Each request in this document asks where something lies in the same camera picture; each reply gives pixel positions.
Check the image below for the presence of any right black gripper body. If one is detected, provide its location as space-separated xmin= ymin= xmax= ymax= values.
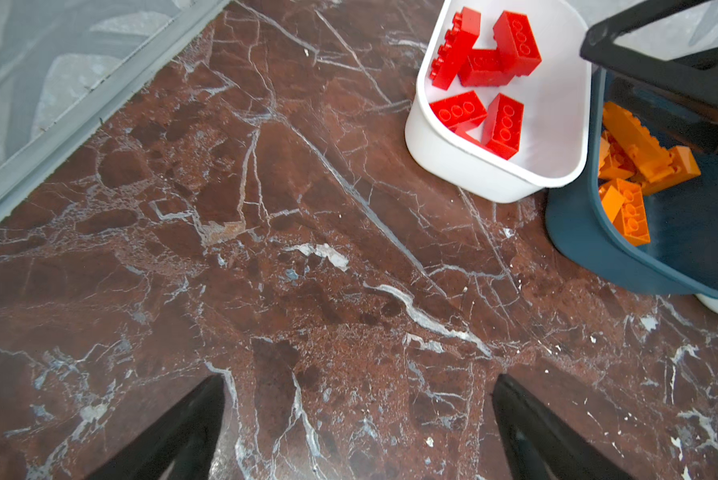
xmin=580 ymin=1 xmax=718 ymax=155

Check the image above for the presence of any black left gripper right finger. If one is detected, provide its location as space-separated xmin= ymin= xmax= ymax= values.
xmin=492 ymin=374 xmax=631 ymax=479

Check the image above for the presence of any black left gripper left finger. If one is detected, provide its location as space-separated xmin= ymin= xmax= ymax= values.
xmin=89 ymin=374 xmax=225 ymax=479

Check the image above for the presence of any long orange lego brick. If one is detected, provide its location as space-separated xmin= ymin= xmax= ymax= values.
xmin=603 ymin=101 xmax=674 ymax=182

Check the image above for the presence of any red lego brick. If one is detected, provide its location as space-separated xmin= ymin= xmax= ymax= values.
xmin=493 ymin=11 xmax=542 ymax=76
xmin=458 ymin=49 xmax=514 ymax=87
xmin=430 ymin=91 xmax=488 ymax=131
xmin=481 ymin=94 xmax=524 ymax=160
xmin=429 ymin=7 xmax=481 ymax=90

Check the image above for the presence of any small orange lego brick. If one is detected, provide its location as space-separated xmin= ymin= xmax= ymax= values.
xmin=641 ymin=146 xmax=701 ymax=196

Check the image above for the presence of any teal plastic bin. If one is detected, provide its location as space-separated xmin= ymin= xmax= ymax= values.
xmin=544 ymin=65 xmax=718 ymax=301

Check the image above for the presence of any left white plastic bin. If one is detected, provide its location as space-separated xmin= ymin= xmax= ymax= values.
xmin=405 ymin=0 xmax=592 ymax=203

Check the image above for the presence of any aluminium cage frame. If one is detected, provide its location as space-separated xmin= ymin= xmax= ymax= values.
xmin=0 ymin=0 xmax=223 ymax=222

